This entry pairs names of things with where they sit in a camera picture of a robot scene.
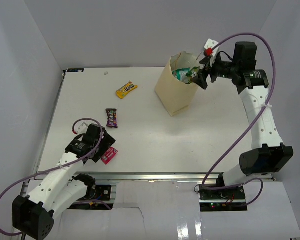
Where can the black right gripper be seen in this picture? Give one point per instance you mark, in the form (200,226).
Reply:
(200,79)

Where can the pink candy packet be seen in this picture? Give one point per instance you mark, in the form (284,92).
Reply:
(109,155)

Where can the beige paper bag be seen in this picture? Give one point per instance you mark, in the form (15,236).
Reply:
(175,95)

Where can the yellow M&M's packet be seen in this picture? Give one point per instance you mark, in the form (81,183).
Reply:
(126,89)

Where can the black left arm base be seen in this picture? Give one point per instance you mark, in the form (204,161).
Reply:
(98,192)

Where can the white paper sheet front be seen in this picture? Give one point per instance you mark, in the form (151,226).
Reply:
(171,211)

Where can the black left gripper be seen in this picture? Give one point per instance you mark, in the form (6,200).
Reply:
(107,141)

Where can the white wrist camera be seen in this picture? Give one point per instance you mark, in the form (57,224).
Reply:
(211,49)
(82,129)

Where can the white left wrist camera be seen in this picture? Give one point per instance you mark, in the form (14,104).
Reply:
(82,129)

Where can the aluminium table frame rail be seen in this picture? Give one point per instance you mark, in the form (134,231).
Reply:
(142,176)

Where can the brown M&M's packet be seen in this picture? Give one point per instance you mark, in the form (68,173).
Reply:
(111,118)

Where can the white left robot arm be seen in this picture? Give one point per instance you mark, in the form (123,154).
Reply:
(35,214)

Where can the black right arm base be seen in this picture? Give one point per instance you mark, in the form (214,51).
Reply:
(227,200)

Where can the green Skittles packet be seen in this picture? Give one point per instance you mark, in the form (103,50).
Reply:
(192,73)

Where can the teal candy bag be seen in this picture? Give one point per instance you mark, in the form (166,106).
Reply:
(181,74)

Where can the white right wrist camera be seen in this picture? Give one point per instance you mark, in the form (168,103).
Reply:
(211,49)

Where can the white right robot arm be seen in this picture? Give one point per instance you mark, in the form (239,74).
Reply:
(268,152)

